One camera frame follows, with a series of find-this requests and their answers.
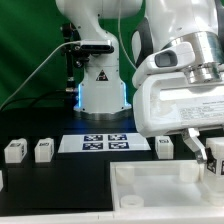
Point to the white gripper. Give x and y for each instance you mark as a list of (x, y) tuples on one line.
[(166, 102)]

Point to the white square table top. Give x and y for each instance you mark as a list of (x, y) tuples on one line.
[(161, 184)]

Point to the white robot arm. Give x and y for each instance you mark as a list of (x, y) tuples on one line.
[(166, 23)]

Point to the white sheet with markers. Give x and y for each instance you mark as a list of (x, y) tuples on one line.
[(103, 143)]

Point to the white part at left edge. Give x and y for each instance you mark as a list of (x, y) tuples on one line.
[(1, 181)]

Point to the black camera on stand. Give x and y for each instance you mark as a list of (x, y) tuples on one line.
[(71, 50)]

